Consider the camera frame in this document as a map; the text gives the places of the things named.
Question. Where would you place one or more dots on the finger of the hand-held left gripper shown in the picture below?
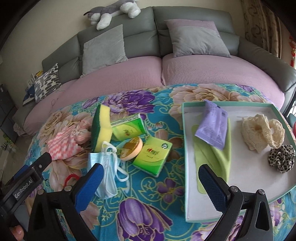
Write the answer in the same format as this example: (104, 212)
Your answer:
(42, 162)
(20, 173)

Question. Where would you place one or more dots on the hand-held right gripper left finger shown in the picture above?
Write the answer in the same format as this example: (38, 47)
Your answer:
(91, 183)

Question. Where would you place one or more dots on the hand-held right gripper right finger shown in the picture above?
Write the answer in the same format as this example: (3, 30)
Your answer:
(211, 185)

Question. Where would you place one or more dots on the blue face mask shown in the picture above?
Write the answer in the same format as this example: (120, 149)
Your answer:
(108, 183)

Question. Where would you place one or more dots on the light green cloth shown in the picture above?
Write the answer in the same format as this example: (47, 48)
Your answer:
(219, 162)

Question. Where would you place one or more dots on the pink white striped cloth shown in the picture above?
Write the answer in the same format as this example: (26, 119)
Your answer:
(61, 144)

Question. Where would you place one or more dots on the teal shallow cardboard tray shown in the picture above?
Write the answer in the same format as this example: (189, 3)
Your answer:
(252, 176)

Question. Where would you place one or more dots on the orange round powder puff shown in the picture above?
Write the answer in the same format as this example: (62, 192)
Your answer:
(130, 149)

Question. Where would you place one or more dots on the yellow green sponge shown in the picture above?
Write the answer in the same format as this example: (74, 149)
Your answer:
(103, 129)

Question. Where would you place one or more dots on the purple wipe packet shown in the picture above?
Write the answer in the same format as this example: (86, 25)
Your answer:
(212, 127)

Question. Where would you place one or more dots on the green tissue pack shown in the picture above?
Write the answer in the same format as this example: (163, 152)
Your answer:
(152, 157)
(129, 129)

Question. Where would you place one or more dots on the cream lace scrunchie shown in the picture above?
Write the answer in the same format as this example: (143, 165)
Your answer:
(256, 132)

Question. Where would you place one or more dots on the black white spotted scrunchie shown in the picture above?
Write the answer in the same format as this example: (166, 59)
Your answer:
(282, 160)

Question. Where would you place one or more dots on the person's left hand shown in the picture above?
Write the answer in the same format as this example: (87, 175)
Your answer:
(17, 234)

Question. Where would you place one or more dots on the floral blanket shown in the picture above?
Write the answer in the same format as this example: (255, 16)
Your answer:
(143, 197)

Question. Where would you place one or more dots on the black white patterned cushion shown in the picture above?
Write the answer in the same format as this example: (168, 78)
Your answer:
(46, 84)

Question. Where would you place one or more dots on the pink sofa cover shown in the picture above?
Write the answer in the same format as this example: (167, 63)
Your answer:
(115, 76)

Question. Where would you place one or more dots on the plain grey cushion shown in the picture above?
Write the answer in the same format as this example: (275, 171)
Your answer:
(104, 51)

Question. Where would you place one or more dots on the grey and purple cushion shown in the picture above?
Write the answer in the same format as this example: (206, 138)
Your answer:
(196, 41)

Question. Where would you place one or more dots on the red hanging decoration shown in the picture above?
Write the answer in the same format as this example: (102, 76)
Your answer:
(292, 51)

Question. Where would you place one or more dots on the beige patterned curtain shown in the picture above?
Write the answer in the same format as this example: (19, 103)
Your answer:
(261, 25)

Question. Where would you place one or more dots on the grey white husky plush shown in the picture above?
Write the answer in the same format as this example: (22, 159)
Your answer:
(111, 9)

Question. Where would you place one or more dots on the grey sofa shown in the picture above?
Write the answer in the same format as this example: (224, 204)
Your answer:
(194, 16)

